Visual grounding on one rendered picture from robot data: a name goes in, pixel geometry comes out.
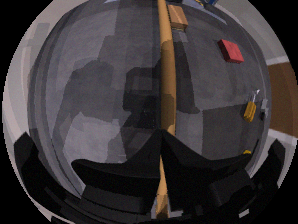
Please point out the red block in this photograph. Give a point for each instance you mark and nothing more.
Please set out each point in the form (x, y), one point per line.
(230, 51)

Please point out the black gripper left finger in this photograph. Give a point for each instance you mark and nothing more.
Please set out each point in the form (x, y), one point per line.
(139, 176)

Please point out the brown rectangular block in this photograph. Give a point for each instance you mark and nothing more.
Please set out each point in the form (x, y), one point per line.
(177, 18)

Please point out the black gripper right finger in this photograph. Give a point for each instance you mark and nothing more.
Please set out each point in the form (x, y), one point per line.
(187, 173)

